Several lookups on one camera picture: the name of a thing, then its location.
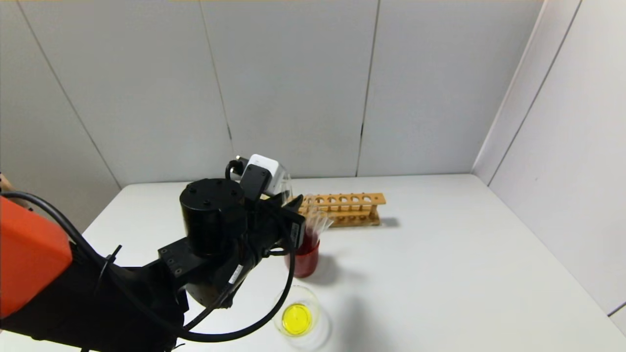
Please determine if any yellow pigment test tube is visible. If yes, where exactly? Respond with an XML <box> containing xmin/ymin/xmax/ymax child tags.
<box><xmin>276</xmin><ymin>166</ymin><xmax>295</xmax><ymax>206</ymax></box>

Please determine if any wooden test tube rack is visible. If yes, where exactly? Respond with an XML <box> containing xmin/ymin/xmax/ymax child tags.
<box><xmin>298</xmin><ymin>193</ymin><xmax>386</xmax><ymax>228</ymax></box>

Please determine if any red plastic cup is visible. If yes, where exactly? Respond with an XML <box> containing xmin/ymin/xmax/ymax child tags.
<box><xmin>286</xmin><ymin>227</ymin><xmax>321</xmax><ymax>279</ymax></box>

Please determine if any clear glass beaker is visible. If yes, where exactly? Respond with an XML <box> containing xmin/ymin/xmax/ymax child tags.
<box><xmin>273</xmin><ymin>285</ymin><xmax>323</xmax><ymax>339</ymax></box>

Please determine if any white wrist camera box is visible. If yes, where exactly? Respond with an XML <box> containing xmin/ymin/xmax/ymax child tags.
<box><xmin>243</xmin><ymin>154</ymin><xmax>280</xmax><ymax>196</ymax></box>

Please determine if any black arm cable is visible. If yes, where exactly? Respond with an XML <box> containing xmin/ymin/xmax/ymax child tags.
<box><xmin>0</xmin><ymin>191</ymin><xmax>297</xmax><ymax>343</ymax></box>

